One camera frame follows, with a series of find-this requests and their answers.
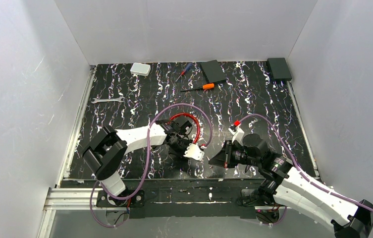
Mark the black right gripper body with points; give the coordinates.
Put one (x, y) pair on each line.
(228, 155)

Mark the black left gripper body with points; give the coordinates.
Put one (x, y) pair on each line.
(180, 144)

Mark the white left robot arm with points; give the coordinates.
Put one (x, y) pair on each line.
(104, 153)

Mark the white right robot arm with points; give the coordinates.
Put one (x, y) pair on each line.
(286, 185)

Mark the blue red screwdriver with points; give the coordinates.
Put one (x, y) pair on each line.
(188, 66)

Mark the black flat plate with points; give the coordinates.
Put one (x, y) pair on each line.
(213, 72)

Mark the white plastic box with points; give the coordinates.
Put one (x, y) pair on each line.
(140, 69)

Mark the silver open-end wrench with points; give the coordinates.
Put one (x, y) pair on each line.
(96, 100)

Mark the black electronics box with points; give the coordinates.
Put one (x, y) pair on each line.
(279, 69)

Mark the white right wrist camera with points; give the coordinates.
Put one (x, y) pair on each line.
(237, 132)

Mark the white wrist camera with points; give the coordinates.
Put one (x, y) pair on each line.
(237, 132)
(193, 151)

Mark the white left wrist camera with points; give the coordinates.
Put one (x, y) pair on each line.
(193, 151)

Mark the orange handled screwdriver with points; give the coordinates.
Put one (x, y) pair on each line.
(203, 87)

